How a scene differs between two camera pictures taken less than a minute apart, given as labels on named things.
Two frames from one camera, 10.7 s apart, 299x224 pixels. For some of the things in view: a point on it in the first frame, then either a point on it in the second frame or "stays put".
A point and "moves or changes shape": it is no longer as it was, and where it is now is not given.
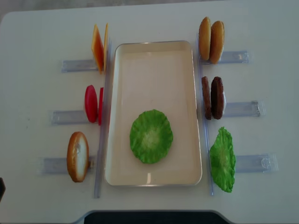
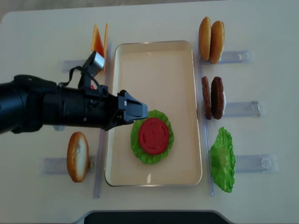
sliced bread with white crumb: [78, 157] stays put
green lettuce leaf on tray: [151, 136] stays put
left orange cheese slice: [97, 47] stays put
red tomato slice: [91, 103] moves or changes shape
